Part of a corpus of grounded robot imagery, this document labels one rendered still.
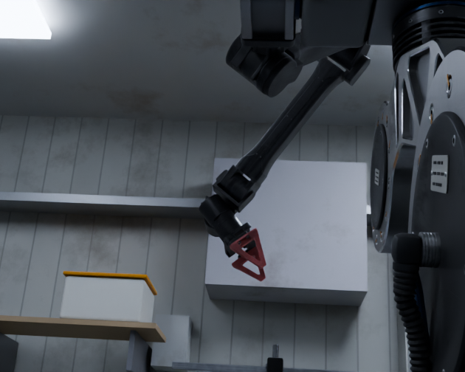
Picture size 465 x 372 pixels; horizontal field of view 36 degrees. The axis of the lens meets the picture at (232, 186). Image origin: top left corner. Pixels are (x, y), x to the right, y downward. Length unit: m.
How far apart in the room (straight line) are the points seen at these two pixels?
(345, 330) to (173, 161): 1.67
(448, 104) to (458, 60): 0.03
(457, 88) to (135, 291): 3.74
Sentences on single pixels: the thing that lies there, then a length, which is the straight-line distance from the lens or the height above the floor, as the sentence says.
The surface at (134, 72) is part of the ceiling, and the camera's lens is 4.74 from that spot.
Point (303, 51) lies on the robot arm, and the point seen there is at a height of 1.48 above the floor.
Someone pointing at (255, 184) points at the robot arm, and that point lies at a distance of 1.58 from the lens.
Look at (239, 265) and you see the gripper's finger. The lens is 1.60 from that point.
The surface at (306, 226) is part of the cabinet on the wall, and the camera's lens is 4.48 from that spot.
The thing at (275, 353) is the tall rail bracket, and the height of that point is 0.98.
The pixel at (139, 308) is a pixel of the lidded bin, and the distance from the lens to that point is 4.08.
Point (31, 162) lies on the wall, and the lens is 5.34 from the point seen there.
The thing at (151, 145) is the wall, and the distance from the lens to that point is 5.19.
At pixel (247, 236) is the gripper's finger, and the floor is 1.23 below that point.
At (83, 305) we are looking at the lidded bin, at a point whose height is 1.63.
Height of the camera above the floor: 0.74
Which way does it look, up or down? 23 degrees up
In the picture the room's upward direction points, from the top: 4 degrees clockwise
